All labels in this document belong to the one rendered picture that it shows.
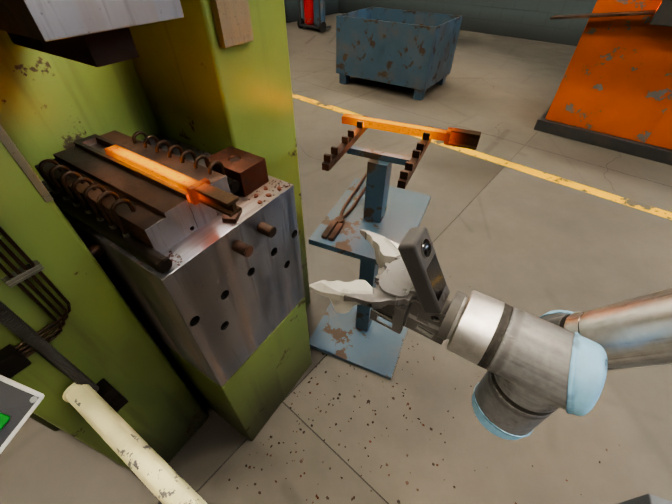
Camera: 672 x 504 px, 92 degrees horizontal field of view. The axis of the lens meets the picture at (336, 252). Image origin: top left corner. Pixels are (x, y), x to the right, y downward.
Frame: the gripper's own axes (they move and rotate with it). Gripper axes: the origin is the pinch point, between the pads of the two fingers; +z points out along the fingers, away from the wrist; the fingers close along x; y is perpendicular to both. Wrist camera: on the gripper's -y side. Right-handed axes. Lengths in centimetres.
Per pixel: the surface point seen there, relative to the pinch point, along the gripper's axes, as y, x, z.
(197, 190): -1.2, -1.4, 30.7
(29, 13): -29.8, -12.5, 33.2
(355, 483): 100, -6, -12
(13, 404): 2.0, -39.0, 18.0
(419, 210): 32, 62, 6
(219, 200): -1.2, -1.4, 24.6
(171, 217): 2.6, -7.0, 33.0
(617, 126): 82, 337, -71
